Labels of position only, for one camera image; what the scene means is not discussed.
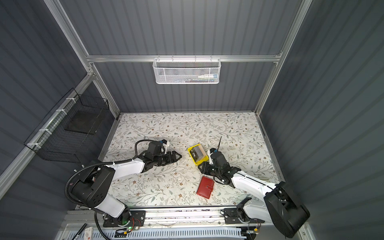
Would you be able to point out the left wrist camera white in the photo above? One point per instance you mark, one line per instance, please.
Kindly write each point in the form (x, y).
(165, 145)

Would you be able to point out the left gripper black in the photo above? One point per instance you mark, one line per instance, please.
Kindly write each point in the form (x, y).
(172, 159)

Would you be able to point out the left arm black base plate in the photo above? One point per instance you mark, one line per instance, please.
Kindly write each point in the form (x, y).
(126, 219)

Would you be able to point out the stack of credit cards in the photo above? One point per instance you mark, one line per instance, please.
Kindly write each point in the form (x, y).
(198, 153)

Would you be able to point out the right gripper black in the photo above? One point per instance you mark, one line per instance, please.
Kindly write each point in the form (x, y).
(205, 168)

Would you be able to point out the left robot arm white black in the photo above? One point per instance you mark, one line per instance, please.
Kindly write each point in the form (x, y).
(89, 187)

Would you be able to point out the black pen on ledge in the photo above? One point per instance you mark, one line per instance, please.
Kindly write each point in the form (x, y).
(80, 231)

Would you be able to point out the small white red box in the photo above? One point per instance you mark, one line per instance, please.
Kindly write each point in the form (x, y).
(88, 233)

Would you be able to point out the white slotted cable duct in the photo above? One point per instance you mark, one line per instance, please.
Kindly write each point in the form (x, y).
(180, 233)

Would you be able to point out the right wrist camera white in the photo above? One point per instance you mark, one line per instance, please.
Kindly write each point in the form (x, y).
(209, 153)

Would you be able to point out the yellow plastic card tray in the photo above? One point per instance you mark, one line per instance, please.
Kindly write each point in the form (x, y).
(201, 161)

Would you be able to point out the white tube in basket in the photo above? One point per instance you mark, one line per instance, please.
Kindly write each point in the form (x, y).
(209, 77)

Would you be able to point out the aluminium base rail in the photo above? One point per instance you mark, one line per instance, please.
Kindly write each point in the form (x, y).
(171, 217)

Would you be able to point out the black wire mesh basket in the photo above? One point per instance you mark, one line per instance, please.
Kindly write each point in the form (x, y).
(71, 134)

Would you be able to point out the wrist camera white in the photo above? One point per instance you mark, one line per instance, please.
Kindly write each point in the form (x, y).
(165, 145)
(209, 153)

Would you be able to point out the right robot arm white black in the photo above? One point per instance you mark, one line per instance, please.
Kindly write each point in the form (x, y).
(267, 202)

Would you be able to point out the red leather card holder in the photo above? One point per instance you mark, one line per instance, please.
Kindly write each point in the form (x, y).
(206, 187)

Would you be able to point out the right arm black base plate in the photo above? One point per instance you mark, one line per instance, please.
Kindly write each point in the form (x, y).
(232, 217)

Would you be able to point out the white wire mesh basket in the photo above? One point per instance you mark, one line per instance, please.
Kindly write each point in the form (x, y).
(185, 73)

